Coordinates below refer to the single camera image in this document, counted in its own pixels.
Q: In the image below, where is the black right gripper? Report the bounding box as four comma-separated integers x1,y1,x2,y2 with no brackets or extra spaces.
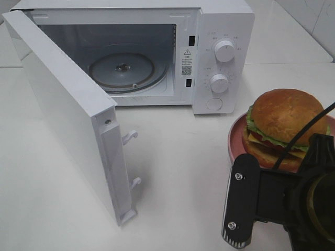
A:
251,134,334,250

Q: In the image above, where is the burger with lettuce and cheese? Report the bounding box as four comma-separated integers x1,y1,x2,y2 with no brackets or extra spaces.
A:
242,89,323,169

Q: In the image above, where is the round white door button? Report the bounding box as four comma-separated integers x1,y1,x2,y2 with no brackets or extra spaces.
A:
206,98,223,111

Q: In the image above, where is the white microwave door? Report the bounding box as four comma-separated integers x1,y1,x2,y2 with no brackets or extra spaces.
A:
4,10,141,225

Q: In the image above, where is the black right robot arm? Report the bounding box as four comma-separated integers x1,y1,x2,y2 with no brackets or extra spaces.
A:
256,134,334,250

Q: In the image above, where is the lower white timer knob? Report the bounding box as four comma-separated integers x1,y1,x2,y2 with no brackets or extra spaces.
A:
209,74,229,94

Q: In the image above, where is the upper white power knob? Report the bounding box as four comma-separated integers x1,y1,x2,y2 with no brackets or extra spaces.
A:
213,38,236,63

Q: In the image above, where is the white microwave oven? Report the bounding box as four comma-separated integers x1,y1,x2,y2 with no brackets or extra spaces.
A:
9,1,255,114

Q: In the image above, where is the white warning label sticker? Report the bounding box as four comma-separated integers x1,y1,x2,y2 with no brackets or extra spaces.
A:
180,47,196,77

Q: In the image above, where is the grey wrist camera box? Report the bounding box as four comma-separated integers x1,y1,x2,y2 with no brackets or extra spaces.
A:
221,154,260,249

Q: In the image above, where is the black camera cable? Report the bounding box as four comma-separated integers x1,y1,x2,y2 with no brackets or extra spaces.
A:
273,101,335,170

